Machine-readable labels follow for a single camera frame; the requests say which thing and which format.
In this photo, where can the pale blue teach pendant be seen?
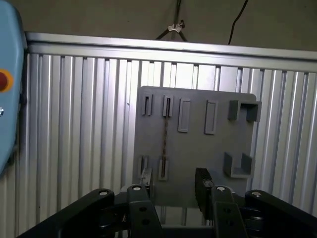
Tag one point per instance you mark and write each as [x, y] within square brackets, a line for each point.
[10, 49]

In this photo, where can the RAM stick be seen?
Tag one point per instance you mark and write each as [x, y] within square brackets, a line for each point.
[165, 138]

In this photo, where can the tripod legs with white clip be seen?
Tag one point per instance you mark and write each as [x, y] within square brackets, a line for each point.
[176, 27]

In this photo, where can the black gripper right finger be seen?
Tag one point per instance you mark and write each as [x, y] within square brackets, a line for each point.
[227, 218]

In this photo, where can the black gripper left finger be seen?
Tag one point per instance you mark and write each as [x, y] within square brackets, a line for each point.
[141, 215]

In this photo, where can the grey plastic parts rack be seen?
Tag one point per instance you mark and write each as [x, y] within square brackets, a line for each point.
[198, 148]

